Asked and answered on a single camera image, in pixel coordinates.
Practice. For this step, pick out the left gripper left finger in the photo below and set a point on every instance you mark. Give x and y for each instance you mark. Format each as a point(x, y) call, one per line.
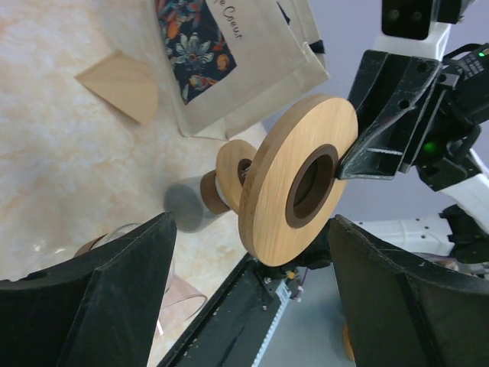
point(97, 309)

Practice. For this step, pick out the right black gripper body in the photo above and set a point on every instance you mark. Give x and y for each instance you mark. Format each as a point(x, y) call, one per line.
point(451, 123)

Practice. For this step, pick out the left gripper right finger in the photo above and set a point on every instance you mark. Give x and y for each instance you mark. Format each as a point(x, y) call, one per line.
point(403, 310)

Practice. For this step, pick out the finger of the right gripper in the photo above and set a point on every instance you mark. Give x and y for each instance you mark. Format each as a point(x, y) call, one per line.
point(397, 100)

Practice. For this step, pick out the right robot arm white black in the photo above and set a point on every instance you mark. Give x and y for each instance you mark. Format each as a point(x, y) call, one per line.
point(458, 233)

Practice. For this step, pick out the brown paper filter far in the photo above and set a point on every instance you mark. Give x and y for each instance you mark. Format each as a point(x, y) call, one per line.
point(126, 84)

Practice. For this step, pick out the dark glass carafe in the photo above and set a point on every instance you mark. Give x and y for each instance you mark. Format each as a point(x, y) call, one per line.
point(183, 198)

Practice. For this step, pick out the cream canvas tote bag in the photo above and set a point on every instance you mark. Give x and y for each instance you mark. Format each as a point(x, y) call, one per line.
point(232, 64)

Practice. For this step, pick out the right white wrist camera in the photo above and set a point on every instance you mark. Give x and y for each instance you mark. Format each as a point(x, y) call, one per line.
point(418, 28)

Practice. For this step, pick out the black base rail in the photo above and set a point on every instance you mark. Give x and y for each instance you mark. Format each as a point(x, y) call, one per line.
point(236, 325)

